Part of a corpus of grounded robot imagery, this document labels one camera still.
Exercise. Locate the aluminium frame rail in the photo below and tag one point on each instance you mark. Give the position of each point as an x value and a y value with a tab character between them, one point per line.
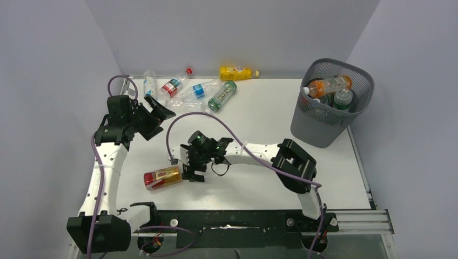
362	233

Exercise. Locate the orange drink bottle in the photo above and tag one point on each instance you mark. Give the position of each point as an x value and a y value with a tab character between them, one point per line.
322	87

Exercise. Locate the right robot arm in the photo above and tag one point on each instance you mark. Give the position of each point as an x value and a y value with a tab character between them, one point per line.
295	168

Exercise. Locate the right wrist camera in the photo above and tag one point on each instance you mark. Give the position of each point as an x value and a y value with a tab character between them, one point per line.
178	154

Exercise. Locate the red cap bottle blue-red label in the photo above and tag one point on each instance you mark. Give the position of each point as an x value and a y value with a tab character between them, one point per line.
172	87

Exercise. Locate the amber tea bottle red label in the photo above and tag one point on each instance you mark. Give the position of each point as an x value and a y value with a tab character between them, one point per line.
162	178

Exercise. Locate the blue green label sports bottle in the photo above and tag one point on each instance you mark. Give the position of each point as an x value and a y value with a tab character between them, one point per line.
325	100

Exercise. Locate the clear crushed bottle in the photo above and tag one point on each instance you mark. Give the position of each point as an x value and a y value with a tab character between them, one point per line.
180	105

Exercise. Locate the green cap bottle green label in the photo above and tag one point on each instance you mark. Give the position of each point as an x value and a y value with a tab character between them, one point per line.
342	99

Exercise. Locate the grey mesh waste bin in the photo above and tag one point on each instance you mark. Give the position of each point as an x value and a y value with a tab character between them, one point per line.
318	124

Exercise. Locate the clear bottle white blue label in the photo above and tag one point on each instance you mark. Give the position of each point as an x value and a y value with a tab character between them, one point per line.
150	84

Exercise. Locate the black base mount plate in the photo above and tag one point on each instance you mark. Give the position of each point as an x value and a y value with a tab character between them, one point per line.
241	228

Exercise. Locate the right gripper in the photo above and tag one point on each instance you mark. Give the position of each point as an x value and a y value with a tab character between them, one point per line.
189	171

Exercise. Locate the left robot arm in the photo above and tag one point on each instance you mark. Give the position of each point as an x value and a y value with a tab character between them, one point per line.
99	227

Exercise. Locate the yellow juice bottle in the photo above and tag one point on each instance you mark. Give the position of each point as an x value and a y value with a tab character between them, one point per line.
235	73

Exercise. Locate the green tinted bottle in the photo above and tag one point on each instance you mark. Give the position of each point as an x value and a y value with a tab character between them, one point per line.
227	90

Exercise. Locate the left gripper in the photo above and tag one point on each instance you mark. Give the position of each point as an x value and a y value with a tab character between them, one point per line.
158	115

